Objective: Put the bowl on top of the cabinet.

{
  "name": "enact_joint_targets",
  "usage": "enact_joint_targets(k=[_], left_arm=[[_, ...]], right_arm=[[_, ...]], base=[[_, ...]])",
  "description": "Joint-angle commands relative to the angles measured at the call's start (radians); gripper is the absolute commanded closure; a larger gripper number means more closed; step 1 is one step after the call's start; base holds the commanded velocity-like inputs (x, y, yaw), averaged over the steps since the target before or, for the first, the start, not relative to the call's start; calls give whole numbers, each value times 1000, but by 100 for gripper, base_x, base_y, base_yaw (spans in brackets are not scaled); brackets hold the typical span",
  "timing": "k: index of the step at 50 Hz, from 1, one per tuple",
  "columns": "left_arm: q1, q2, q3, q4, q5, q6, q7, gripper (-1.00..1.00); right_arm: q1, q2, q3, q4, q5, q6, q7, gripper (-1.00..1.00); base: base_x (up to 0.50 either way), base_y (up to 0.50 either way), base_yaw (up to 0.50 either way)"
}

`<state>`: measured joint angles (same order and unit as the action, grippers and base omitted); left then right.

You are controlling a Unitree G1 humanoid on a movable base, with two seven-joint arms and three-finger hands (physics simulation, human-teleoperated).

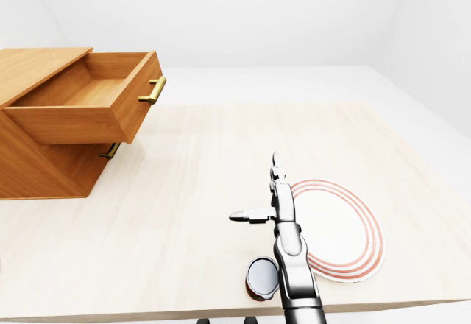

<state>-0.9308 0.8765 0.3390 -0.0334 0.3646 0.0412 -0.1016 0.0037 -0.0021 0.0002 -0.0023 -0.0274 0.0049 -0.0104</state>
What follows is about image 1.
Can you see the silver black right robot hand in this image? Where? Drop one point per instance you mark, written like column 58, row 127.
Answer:
column 284, row 206

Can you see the closed wooden drawer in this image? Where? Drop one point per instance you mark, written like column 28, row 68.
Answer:
column 79, row 167

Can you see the wooden cabinet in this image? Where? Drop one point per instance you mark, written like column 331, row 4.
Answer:
column 33, row 169

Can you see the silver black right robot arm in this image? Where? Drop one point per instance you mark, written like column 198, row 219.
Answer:
column 298, row 276

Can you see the small dark shape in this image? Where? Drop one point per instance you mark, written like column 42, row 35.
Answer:
column 251, row 320
column 203, row 321

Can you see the open wooden drawer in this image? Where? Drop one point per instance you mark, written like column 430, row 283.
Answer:
column 73, row 125

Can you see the white plate with red rings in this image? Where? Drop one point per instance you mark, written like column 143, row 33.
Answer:
column 335, row 228

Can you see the tin with silver lid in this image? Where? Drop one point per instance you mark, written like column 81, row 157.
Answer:
column 261, row 276

